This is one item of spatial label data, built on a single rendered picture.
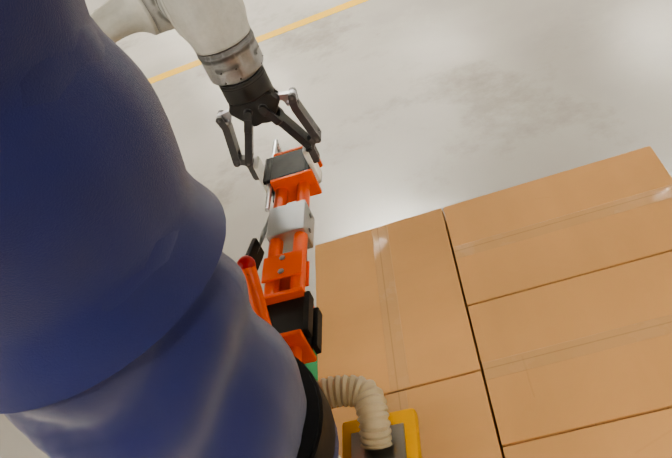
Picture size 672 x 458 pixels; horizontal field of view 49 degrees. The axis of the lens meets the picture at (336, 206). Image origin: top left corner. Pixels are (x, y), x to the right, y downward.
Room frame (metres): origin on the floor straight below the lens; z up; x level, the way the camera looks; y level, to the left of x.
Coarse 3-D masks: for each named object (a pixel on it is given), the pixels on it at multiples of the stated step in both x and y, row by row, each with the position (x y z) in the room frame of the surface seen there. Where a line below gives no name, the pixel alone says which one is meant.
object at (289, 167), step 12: (276, 156) 1.09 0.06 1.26; (288, 156) 1.07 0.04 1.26; (300, 156) 1.05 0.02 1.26; (276, 168) 1.05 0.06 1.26; (288, 168) 1.03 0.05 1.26; (300, 168) 1.02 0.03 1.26; (276, 180) 1.02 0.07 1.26; (288, 180) 1.01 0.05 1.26; (300, 180) 1.00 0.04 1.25; (312, 180) 1.00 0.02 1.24; (288, 192) 1.01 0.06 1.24; (312, 192) 1.00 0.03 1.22
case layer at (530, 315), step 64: (512, 192) 1.57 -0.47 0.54; (576, 192) 1.46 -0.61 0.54; (640, 192) 1.36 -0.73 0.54; (320, 256) 1.67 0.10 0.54; (384, 256) 1.55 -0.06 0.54; (448, 256) 1.44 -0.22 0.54; (512, 256) 1.34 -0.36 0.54; (576, 256) 1.25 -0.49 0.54; (640, 256) 1.16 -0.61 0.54; (384, 320) 1.33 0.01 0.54; (448, 320) 1.23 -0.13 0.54; (512, 320) 1.15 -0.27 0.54; (576, 320) 1.07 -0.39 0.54; (640, 320) 1.00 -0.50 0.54; (384, 384) 1.14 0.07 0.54; (448, 384) 1.06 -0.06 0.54; (512, 384) 0.99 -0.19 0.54; (576, 384) 0.92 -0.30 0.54; (640, 384) 0.86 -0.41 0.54; (448, 448) 0.91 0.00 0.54; (512, 448) 0.85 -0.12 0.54; (576, 448) 0.79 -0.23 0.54; (640, 448) 0.74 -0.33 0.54
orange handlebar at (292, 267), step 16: (304, 192) 0.97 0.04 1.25; (272, 240) 0.89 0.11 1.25; (304, 240) 0.86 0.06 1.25; (272, 256) 0.85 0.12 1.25; (288, 256) 0.83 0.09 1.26; (304, 256) 0.83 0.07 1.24; (272, 272) 0.81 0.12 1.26; (288, 272) 0.80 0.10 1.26; (304, 272) 0.80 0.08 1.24; (272, 288) 0.79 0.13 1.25; (288, 288) 0.80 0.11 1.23; (304, 288) 0.77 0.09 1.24
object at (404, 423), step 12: (396, 420) 0.59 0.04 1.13; (408, 420) 0.58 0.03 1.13; (348, 432) 0.60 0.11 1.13; (396, 432) 0.57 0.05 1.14; (408, 432) 0.56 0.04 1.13; (348, 444) 0.58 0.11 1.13; (360, 444) 0.57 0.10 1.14; (396, 444) 0.55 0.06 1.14; (408, 444) 0.55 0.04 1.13; (420, 444) 0.55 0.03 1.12; (348, 456) 0.57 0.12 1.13; (360, 456) 0.56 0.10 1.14; (372, 456) 0.55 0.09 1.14; (384, 456) 0.54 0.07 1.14; (396, 456) 0.53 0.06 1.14; (408, 456) 0.53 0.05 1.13; (420, 456) 0.53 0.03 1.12
